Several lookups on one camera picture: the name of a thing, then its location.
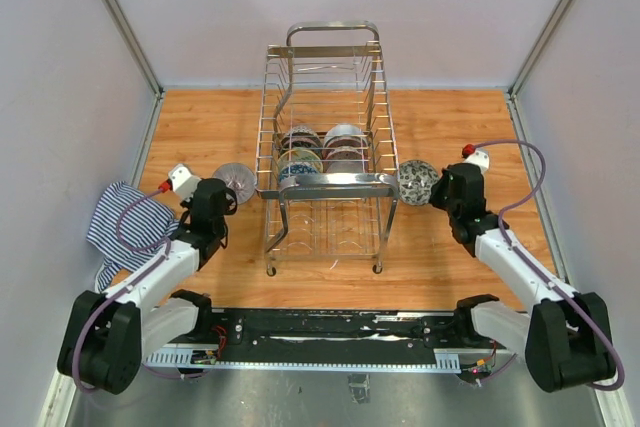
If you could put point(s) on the plain white bowl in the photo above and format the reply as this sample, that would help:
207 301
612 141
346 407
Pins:
343 129

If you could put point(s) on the blue triangle pattern bowl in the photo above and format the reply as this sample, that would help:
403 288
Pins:
292 169

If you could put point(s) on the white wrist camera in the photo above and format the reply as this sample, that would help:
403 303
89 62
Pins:
182 179
476 156

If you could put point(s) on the yellow rim leaf bowl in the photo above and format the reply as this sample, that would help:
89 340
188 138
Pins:
300 154

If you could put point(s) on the black leaf coral bowl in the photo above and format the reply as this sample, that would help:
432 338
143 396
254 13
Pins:
300 142

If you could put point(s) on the aluminium frame rail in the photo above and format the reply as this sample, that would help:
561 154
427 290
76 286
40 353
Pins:
133 44

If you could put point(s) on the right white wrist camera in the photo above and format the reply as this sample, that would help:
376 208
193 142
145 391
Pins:
476 156

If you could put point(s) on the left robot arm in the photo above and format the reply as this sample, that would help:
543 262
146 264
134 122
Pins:
139 308

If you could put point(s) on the silver wire dish rack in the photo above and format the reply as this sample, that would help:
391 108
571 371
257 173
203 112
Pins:
327 73

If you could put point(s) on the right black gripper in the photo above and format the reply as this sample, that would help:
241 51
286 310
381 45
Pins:
435 198

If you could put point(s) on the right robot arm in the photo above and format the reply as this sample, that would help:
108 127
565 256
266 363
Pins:
564 336

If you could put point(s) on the blue striped cloth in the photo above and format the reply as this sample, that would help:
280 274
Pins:
128 229

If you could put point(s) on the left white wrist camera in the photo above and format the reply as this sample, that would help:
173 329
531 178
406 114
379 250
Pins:
182 179

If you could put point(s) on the red geometric pattern bowl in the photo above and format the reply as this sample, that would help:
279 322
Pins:
353 141

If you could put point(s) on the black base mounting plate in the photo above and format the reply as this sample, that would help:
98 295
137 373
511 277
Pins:
436 330

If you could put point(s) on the brown diamond pattern bowl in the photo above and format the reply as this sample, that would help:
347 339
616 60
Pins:
301 131

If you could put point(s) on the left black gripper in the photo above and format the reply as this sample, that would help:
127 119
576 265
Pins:
188 205

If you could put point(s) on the red ikat pattern bowl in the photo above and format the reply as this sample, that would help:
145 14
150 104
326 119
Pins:
346 153

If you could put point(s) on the black dotted hexagon bowl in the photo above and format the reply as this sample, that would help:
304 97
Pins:
347 166

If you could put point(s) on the grey slotted cable duct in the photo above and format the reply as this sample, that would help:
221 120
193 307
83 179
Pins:
369 357

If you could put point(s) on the striped line pattern bowl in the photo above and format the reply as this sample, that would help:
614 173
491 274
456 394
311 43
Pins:
239 178

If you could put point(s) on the black floral red bowl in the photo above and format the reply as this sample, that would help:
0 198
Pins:
416 179

